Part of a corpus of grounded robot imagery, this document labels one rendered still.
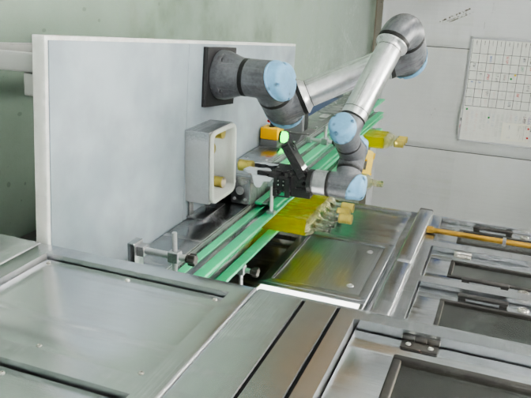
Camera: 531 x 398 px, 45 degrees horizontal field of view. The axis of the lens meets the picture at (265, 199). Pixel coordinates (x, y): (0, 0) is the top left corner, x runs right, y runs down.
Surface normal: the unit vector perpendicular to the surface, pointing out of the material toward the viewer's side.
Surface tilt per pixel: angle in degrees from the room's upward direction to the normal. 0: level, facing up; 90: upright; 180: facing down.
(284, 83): 12
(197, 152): 90
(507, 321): 90
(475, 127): 90
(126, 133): 0
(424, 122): 90
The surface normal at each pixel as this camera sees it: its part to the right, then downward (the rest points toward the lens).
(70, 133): 0.93, 0.15
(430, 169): -0.37, 0.29
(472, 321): 0.04, -0.94
